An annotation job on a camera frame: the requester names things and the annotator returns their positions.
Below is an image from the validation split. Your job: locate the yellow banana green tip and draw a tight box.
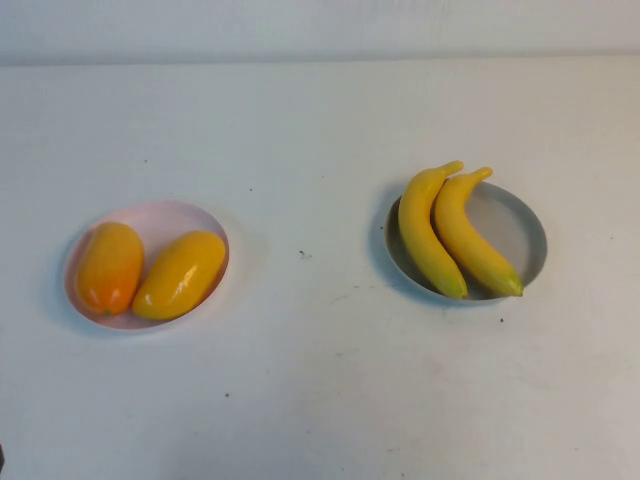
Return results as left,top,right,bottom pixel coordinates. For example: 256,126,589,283
433,166,525,299
397,159,470,300

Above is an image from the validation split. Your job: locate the yellow mango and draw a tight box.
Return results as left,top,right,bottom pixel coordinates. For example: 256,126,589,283
131,230,228,322

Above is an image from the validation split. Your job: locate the orange mango green stem dot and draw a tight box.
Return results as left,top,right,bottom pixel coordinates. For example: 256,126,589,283
74,222,146,319

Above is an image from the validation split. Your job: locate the pink round plate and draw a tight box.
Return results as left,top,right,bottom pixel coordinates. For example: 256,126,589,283
62,200,231,335

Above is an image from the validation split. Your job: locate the grey-blue round plate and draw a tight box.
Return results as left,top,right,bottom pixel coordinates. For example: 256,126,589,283
382,179,549,307

